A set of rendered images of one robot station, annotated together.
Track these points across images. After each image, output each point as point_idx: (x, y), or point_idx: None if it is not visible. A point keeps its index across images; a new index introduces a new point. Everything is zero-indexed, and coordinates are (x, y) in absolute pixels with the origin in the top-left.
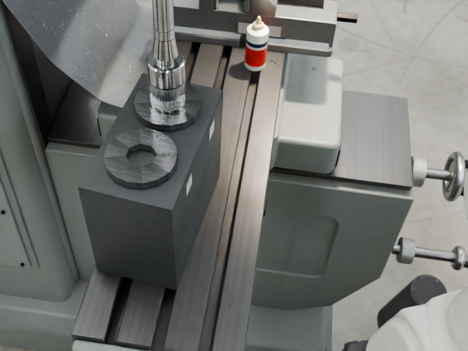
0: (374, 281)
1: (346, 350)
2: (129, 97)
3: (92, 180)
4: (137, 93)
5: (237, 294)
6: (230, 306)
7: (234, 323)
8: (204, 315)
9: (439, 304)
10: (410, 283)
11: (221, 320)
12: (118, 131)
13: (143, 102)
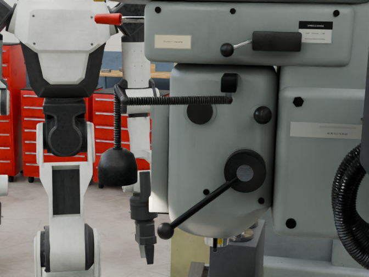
0: None
1: (154, 236)
2: (257, 239)
3: (260, 220)
4: (252, 233)
5: (194, 274)
6: (197, 271)
7: (195, 268)
8: (208, 270)
9: (150, 151)
10: (149, 172)
11: (200, 269)
12: (257, 230)
13: (248, 231)
